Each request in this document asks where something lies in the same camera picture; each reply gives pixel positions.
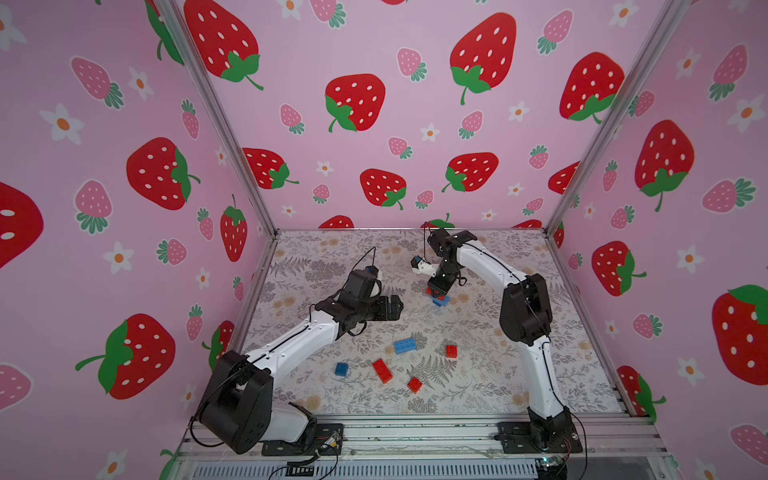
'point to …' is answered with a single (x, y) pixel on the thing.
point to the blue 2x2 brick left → (341, 369)
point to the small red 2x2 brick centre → (451, 351)
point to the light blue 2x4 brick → (405, 345)
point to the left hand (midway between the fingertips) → (393, 304)
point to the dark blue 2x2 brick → (439, 302)
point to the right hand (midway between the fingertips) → (444, 287)
